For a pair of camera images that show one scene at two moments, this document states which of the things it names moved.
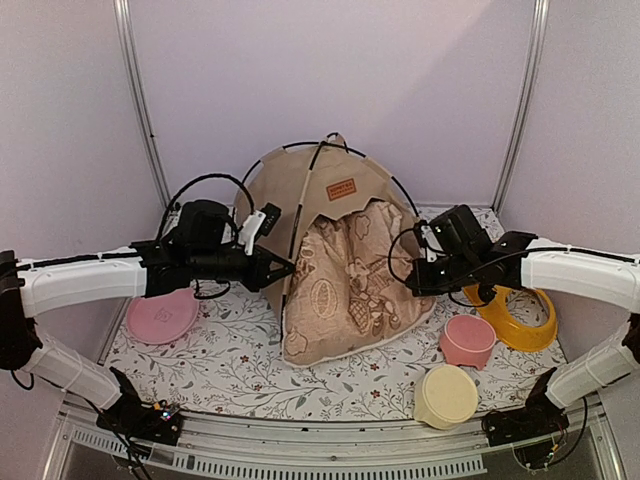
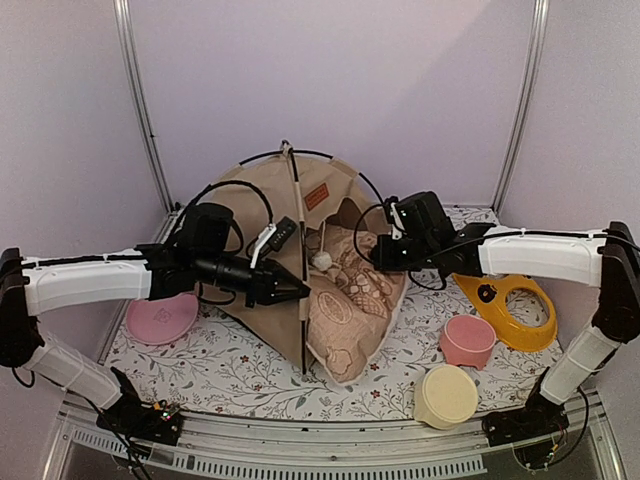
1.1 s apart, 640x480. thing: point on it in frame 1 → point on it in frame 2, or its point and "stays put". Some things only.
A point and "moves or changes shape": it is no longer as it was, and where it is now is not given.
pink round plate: [162, 318] stays put
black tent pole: [344, 146] → [314, 153]
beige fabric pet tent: [308, 180] moves or changes shape
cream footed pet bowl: [446, 394] stays put
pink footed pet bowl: [467, 339] stays put
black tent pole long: [320, 144] moves or changes shape
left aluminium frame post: [123, 16] stays put
